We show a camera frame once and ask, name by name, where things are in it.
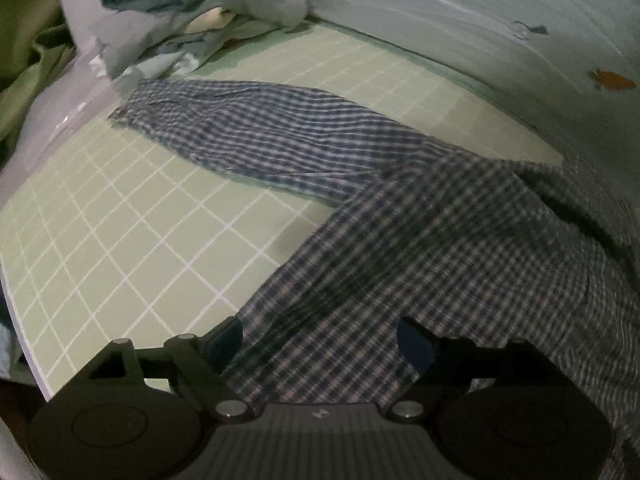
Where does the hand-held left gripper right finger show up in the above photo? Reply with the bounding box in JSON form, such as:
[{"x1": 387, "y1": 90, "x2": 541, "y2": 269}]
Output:
[{"x1": 382, "y1": 316, "x2": 563, "y2": 423}]

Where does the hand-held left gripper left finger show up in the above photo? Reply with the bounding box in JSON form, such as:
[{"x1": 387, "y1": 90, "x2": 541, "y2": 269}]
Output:
[{"x1": 75, "y1": 316, "x2": 256, "y2": 423}]

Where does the blue checkered shirt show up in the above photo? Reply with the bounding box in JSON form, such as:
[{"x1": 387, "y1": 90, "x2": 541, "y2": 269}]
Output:
[{"x1": 109, "y1": 79, "x2": 640, "y2": 480}]

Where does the green grid bed mat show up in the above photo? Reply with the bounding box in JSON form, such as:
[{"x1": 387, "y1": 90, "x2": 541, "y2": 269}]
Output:
[{"x1": 0, "y1": 16, "x2": 566, "y2": 401}]

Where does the white bed sheet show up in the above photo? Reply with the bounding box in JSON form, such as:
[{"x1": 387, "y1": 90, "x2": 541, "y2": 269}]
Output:
[{"x1": 0, "y1": 0, "x2": 131, "y2": 196}]

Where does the light blue crumpled cloth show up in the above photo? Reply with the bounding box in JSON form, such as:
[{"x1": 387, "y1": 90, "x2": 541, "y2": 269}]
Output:
[{"x1": 122, "y1": 42, "x2": 236, "y2": 80}]

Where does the light blue carrot print quilt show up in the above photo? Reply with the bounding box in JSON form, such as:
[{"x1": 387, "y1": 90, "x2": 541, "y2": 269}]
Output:
[{"x1": 292, "y1": 0, "x2": 640, "y2": 161}]

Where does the pale grey green crumpled garment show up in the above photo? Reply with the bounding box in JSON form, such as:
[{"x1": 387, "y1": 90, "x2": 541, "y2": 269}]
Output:
[{"x1": 92, "y1": 0, "x2": 312, "y2": 81}]

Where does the olive green cloth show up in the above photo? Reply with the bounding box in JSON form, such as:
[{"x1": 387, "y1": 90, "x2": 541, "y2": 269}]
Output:
[{"x1": 0, "y1": 0, "x2": 76, "y2": 161}]

